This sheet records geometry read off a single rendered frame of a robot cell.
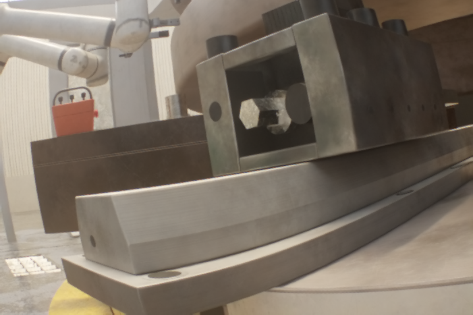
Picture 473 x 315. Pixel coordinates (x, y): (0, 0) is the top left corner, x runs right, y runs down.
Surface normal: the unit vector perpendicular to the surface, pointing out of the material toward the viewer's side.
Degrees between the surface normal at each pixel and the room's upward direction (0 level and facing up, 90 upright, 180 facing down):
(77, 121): 97
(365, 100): 90
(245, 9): 90
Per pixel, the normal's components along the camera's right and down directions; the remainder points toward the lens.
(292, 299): -0.74, 0.08
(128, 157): 0.26, -0.10
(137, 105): 0.55, -0.14
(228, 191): 0.52, -0.45
